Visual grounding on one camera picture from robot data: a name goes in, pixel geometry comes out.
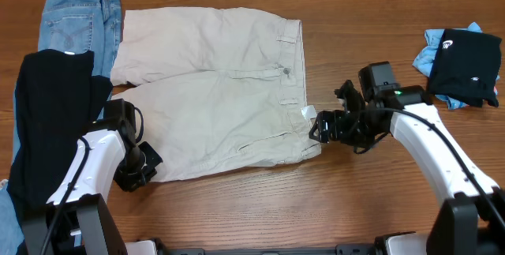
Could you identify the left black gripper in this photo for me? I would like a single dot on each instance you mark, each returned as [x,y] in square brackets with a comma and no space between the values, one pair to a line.
[131,185]

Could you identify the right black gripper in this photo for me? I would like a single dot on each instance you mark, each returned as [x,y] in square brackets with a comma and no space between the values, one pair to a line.
[323,125]

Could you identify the beige khaki shorts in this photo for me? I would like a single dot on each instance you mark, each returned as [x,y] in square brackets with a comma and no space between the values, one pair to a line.
[219,89]

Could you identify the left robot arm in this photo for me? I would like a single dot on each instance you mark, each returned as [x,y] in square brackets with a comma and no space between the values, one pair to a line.
[76,219]

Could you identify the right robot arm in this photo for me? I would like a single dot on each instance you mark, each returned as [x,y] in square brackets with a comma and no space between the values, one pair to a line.
[471,215]

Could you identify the black garment on left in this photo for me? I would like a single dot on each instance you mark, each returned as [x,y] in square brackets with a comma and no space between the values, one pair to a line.
[56,95]

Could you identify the light blue denim jeans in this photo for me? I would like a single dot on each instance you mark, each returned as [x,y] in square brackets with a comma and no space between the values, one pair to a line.
[75,26]

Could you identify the black folded shorts with logo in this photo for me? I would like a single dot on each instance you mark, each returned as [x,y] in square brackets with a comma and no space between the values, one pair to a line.
[466,67]

